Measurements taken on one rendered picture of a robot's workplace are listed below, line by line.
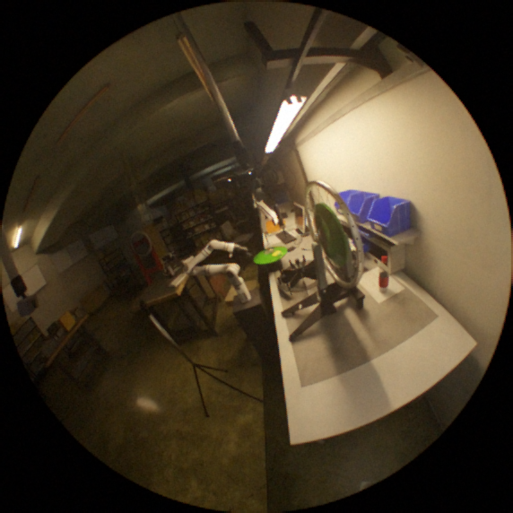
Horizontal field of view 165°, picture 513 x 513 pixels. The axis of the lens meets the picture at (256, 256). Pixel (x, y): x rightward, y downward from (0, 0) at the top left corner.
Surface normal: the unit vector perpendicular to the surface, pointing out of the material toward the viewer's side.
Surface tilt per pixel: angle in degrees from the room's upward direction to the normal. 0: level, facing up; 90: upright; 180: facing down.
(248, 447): 0
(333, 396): 0
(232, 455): 0
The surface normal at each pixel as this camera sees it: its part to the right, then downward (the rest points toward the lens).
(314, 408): -0.34, -0.86
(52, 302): 0.94, -0.32
